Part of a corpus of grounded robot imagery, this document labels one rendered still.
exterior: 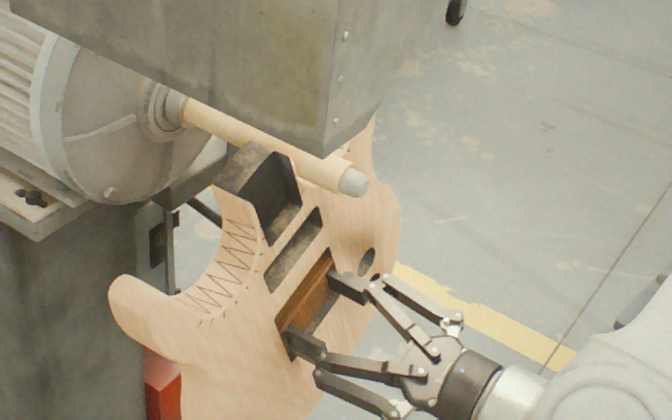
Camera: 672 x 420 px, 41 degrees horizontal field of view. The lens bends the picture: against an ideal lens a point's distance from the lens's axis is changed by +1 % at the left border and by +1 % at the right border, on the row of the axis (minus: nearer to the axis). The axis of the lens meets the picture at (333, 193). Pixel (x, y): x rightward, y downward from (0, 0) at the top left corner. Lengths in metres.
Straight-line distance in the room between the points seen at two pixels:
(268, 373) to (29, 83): 0.37
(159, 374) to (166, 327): 0.73
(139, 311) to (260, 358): 0.22
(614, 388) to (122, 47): 0.42
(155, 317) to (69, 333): 0.52
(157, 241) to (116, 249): 0.12
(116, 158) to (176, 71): 0.26
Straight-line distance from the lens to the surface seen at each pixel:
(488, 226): 2.84
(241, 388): 0.90
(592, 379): 0.65
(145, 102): 0.86
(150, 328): 0.72
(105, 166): 0.88
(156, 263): 1.35
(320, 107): 0.56
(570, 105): 3.58
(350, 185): 0.78
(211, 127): 0.85
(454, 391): 0.86
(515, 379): 0.85
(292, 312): 0.92
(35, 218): 0.97
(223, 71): 0.60
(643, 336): 0.71
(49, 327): 1.20
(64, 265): 1.16
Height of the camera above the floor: 1.72
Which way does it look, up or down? 37 degrees down
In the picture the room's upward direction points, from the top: 6 degrees clockwise
